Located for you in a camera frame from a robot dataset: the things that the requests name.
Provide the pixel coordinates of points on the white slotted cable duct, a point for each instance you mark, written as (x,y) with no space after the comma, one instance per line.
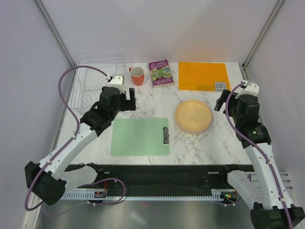
(92,195)

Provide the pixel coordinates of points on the green clipboard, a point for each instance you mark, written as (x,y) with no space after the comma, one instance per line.
(140,137)

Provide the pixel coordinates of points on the small white label card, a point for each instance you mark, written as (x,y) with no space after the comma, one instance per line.
(220,86)

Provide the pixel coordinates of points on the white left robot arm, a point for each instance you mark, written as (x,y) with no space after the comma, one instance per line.
(48,179)

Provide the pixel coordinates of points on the orange mat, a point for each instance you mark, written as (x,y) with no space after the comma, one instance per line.
(201,76)

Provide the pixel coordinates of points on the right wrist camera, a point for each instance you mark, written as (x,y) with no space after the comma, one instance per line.
(249,88)

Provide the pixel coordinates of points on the orange mug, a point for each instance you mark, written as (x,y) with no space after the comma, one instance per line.
(137,75)

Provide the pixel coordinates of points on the white wire dish rack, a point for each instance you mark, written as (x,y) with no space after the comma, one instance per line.
(88,83)

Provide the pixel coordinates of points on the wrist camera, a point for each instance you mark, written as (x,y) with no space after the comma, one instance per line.
(249,88)
(116,81)

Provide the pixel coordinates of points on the tan plate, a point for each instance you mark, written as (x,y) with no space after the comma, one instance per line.
(193,112)

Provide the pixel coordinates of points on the purple paperback book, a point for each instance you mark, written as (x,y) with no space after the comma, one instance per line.
(161,74)

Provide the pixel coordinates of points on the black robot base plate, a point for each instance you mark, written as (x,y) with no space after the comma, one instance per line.
(164,180)

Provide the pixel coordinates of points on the aluminium frame post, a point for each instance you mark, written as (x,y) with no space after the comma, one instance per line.
(267,25)
(49,22)

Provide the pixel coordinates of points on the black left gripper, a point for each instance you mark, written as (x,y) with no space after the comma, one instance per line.
(128,104)

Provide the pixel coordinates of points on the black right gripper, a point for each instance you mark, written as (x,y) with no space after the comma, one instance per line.
(224,97)

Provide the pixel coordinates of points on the right aluminium frame post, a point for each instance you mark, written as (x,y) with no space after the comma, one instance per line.
(267,25)

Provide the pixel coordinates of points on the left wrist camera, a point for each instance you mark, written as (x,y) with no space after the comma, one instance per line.
(116,81)

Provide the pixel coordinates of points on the left aluminium frame post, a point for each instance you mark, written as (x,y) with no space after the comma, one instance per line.
(49,22)

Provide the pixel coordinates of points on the pink plate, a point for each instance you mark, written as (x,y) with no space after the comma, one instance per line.
(192,128)

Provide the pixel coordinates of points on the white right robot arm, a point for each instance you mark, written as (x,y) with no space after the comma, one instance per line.
(270,205)

